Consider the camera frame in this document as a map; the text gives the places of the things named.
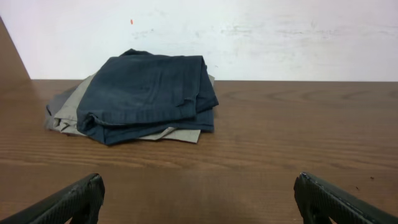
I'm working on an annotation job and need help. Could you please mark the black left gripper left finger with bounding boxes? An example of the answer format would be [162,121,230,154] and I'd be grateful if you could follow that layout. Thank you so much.
[1,173,105,224]

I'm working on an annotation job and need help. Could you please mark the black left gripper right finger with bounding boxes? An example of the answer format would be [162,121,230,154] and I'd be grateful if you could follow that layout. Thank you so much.
[294,172,397,224]

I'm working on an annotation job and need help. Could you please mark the navy blue shorts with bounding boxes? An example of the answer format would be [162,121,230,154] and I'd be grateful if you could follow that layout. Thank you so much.
[76,49,218,146]

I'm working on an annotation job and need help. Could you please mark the folded khaki shorts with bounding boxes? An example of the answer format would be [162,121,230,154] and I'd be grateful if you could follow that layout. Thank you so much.
[53,74,214,146]

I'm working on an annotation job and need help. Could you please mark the folded grey garment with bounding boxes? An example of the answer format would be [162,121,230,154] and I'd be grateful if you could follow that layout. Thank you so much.
[44,86,77,130]

